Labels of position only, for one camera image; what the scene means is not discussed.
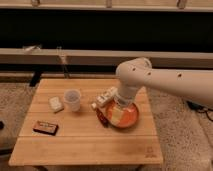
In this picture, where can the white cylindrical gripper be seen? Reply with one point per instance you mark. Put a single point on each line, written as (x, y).
(123, 101)

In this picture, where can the small white block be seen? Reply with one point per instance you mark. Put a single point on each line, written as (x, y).
(55, 104)

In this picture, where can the dark red utensil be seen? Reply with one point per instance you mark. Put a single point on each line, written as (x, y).
(102, 118)

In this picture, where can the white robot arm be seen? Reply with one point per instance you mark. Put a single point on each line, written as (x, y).
(193, 85)

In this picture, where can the dark brown rectangular box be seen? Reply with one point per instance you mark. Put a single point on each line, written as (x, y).
(45, 128)

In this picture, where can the clear plastic cup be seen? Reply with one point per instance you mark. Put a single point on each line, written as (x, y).
(72, 99)

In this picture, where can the orange plate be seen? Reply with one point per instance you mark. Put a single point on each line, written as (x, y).
(130, 114)

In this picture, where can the wooden table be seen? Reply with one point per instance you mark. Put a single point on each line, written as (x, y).
(81, 139)

